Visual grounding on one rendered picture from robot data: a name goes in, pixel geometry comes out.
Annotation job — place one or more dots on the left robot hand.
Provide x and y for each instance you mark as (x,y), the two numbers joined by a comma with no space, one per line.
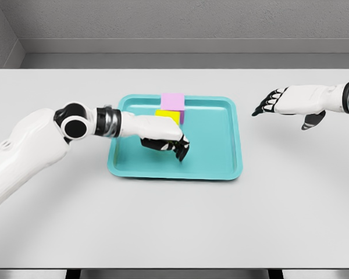
(163,128)

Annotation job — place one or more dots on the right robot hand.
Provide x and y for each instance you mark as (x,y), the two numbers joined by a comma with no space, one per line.
(296,100)

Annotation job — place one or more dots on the yellow cube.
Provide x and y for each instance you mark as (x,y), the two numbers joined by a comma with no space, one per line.
(168,115)

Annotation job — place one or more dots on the pink cube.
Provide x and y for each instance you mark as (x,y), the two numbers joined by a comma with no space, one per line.
(172,101)

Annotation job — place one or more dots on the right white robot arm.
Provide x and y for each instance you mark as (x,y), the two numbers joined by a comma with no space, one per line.
(343,97)

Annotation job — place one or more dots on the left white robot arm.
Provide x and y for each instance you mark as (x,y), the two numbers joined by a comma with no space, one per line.
(46,139)

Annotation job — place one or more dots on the teal plastic tray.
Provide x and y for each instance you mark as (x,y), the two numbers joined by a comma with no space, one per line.
(209,145)

